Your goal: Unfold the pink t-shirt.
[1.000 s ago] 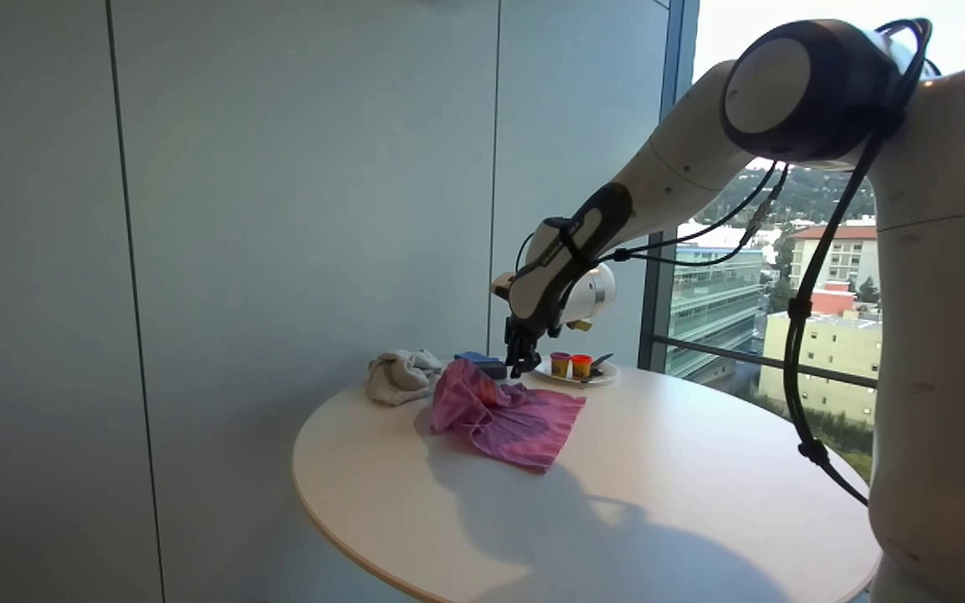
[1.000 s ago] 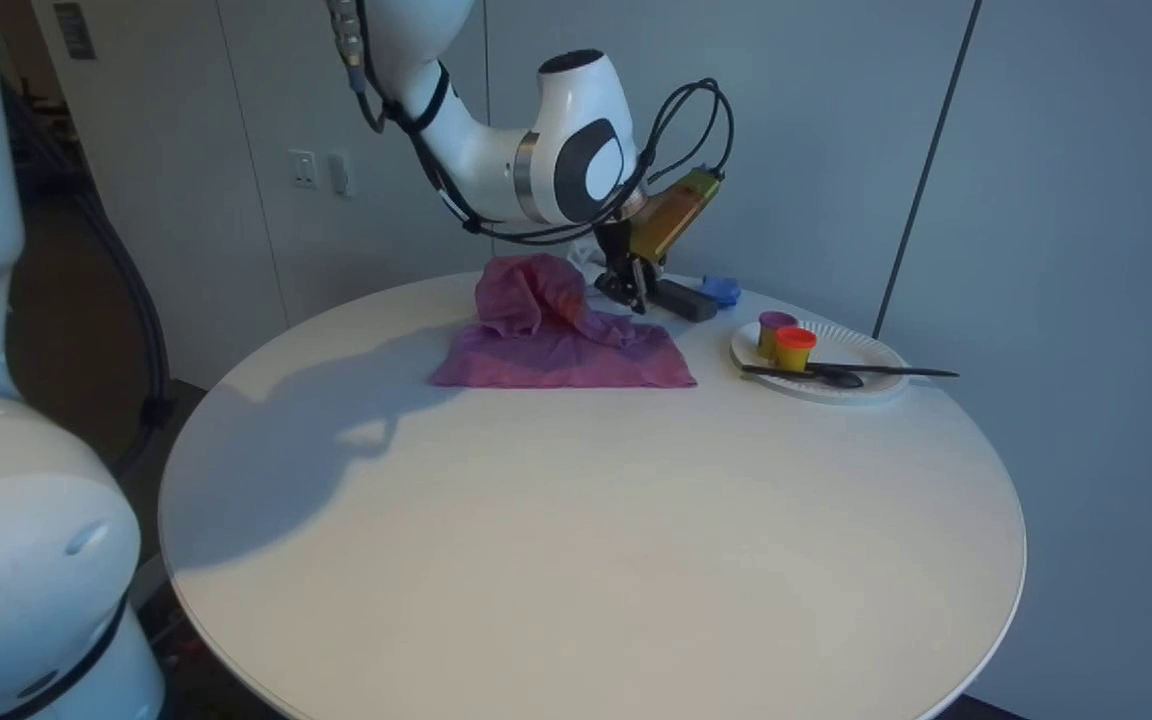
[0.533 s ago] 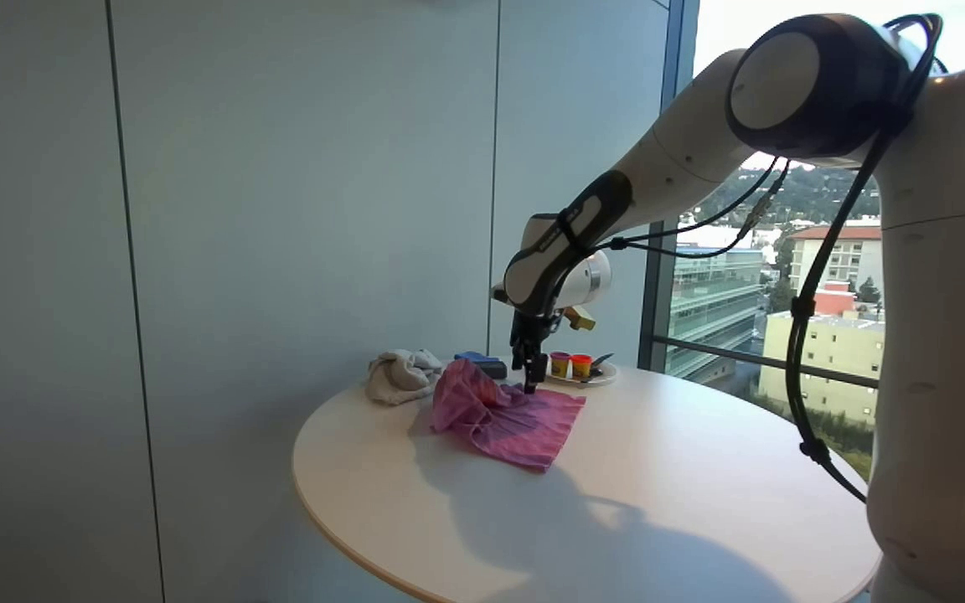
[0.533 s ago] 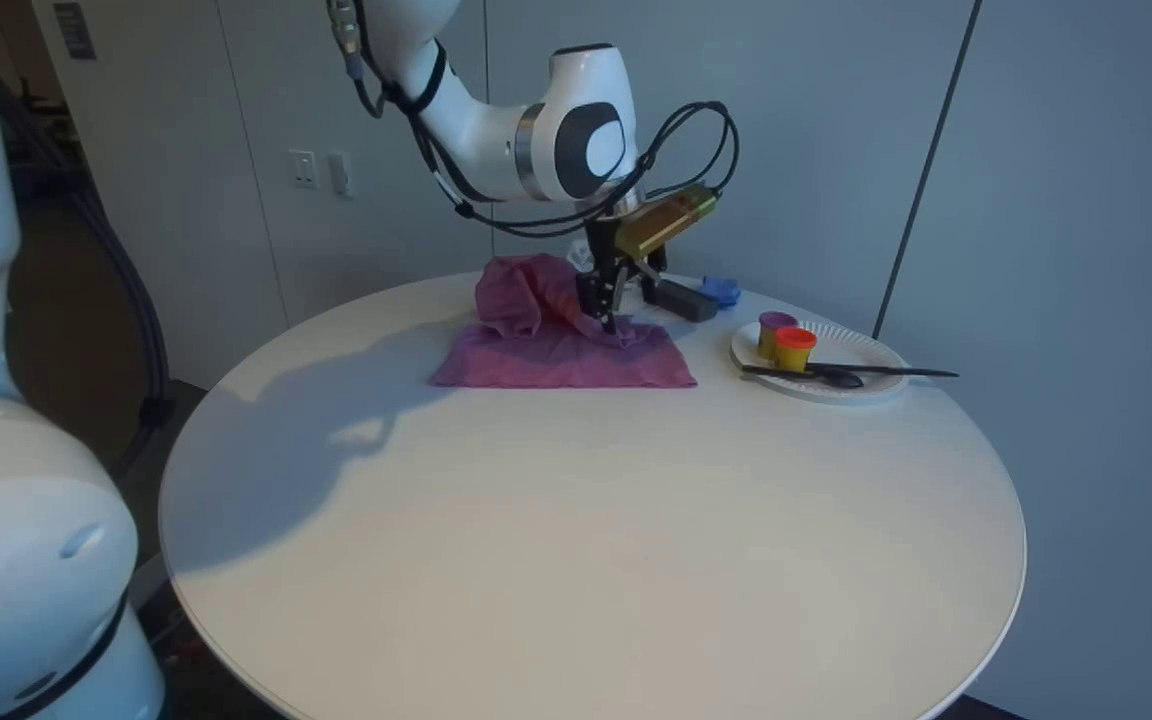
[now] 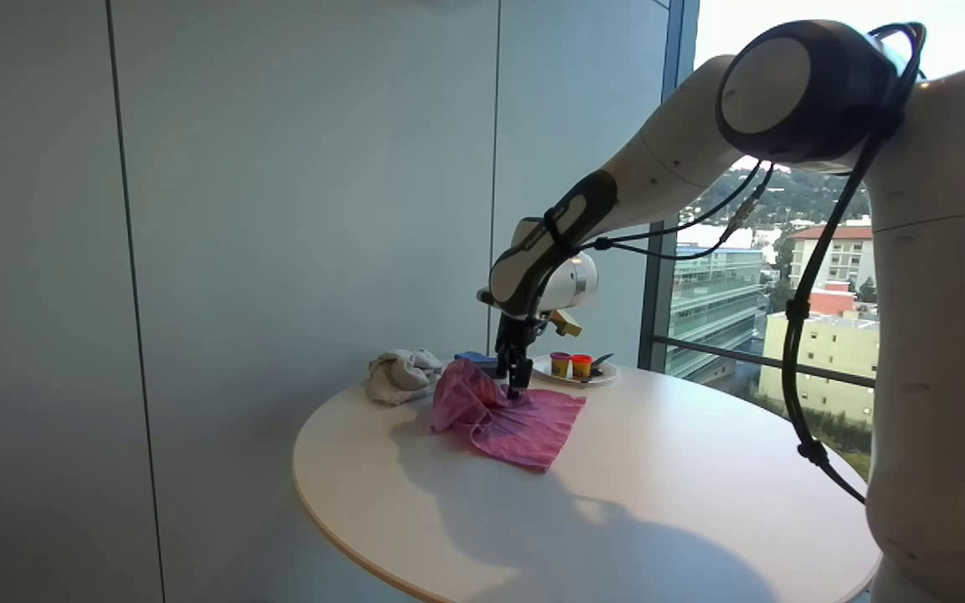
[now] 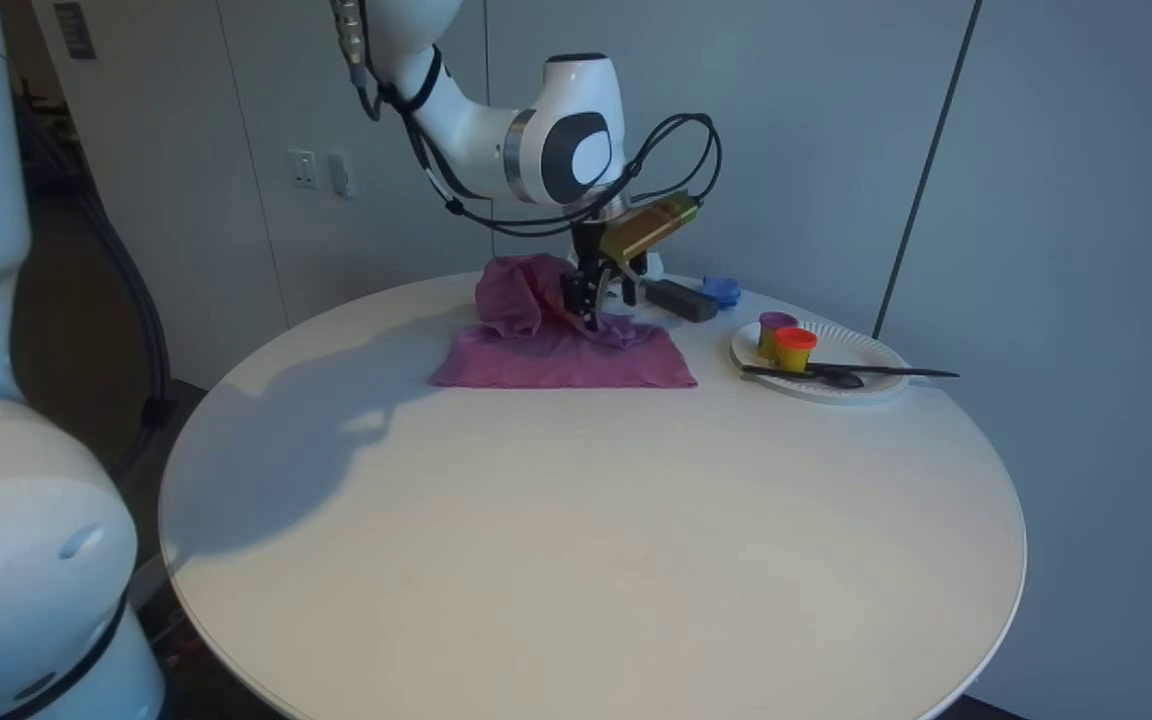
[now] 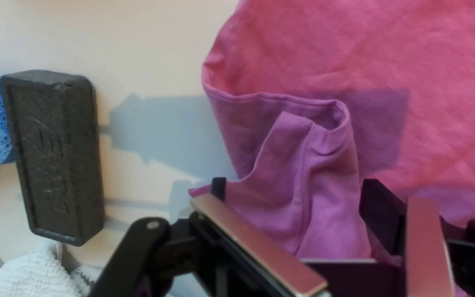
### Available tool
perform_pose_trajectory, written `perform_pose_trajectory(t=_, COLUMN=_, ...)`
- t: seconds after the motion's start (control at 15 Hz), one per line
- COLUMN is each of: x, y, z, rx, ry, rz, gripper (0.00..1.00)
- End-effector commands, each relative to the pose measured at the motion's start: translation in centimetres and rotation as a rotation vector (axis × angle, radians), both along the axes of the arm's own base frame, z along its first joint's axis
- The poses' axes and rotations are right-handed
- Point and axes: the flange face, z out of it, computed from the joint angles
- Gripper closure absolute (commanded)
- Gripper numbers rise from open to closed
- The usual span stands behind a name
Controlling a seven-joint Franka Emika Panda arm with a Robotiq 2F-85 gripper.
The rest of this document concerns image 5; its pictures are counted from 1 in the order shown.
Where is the pink t-shirt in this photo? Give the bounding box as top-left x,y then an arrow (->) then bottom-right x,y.
425,354 -> 590,479

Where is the dark window frame post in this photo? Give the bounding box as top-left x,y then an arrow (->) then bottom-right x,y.
636,0 -> 704,377

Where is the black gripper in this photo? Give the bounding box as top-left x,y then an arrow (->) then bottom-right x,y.
492,311 -> 543,403

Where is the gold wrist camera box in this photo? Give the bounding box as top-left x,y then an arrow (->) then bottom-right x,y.
539,308 -> 587,341

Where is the white plate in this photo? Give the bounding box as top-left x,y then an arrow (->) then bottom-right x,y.
528,352 -> 621,392

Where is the blue small object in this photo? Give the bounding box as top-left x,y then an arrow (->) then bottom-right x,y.
453,350 -> 501,380

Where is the window railing bar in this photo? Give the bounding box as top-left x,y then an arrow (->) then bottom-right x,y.
660,331 -> 879,397

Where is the white towel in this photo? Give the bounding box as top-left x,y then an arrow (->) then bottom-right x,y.
360,344 -> 449,410

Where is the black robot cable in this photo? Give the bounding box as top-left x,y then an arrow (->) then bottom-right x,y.
568,16 -> 932,509

